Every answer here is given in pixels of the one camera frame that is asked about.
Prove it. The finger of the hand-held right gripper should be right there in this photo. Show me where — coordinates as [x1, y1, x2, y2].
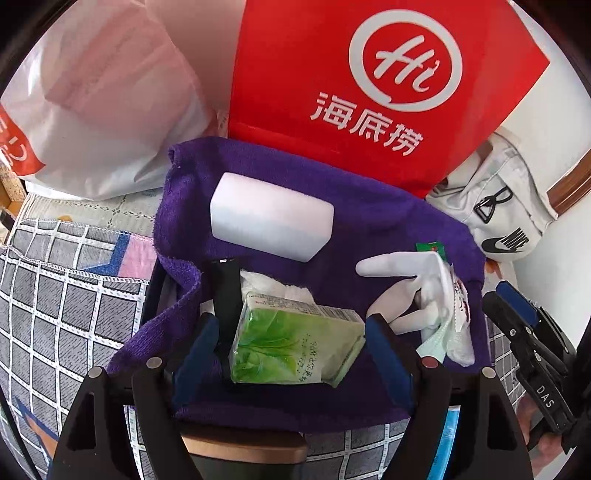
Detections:
[482, 281, 575, 435]

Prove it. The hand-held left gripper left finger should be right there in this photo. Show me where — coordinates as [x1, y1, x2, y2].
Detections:
[52, 314, 221, 480]

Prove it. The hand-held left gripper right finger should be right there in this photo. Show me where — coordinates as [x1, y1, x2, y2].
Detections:
[366, 313, 532, 480]

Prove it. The black rectangular object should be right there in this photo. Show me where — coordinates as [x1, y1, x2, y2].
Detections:
[210, 258, 243, 370]

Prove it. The green tissue pack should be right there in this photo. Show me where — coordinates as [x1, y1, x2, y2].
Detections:
[229, 291, 366, 388]

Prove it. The white glove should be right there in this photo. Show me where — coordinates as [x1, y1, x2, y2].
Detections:
[356, 250, 475, 367]

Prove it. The white tissue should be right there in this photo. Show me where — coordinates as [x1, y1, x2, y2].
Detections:
[239, 270, 317, 305]

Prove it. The person's right hand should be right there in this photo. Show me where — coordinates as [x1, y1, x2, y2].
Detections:
[517, 399, 566, 462]

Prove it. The small green packet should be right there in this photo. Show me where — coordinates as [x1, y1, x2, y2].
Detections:
[414, 241, 450, 261]

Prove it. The grey fabric bag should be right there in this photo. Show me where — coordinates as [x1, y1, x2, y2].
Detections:
[425, 127, 561, 264]

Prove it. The blue wet wipes pack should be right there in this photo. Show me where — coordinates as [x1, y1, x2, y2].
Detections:
[441, 404, 462, 480]

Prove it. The purple towel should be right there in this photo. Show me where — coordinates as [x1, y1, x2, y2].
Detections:
[106, 136, 490, 432]

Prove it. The white foam block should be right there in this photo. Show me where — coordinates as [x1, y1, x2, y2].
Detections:
[210, 172, 334, 265]

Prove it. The white plastic shopping bag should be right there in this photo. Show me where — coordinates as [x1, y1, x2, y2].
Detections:
[0, 0, 229, 201]

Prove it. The red paper bag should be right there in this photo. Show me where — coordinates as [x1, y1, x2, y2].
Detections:
[228, 0, 551, 200]

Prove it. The wooden bed frame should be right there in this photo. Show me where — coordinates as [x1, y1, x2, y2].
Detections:
[547, 152, 591, 217]

